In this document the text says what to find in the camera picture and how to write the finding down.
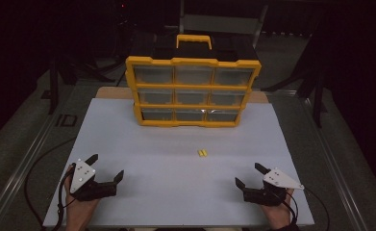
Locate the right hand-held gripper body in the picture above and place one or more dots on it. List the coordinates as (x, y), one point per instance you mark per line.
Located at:
(278, 179)

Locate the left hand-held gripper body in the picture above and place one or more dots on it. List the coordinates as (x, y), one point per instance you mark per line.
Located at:
(83, 176)

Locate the clear plastic drawer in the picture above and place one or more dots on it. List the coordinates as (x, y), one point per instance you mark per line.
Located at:
(155, 96)

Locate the yellow black drawer organizer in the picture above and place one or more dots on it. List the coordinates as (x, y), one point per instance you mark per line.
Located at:
(192, 61)

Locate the person's right hand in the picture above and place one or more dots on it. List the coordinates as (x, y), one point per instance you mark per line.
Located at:
(280, 215)

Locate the person's left hand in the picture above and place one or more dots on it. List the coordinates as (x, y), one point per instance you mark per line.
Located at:
(80, 211)

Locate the black stand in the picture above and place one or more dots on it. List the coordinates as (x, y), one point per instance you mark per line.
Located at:
(318, 106)
(52, 96)

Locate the grid of clear organizer drawers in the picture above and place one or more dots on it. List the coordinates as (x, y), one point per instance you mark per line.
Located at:
(193, 75)

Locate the grey metal stand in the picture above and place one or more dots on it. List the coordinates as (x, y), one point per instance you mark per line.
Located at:
(220, 24)

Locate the metal floor rail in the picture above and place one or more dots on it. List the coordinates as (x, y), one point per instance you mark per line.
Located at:
(40, 141)
(333, 160)

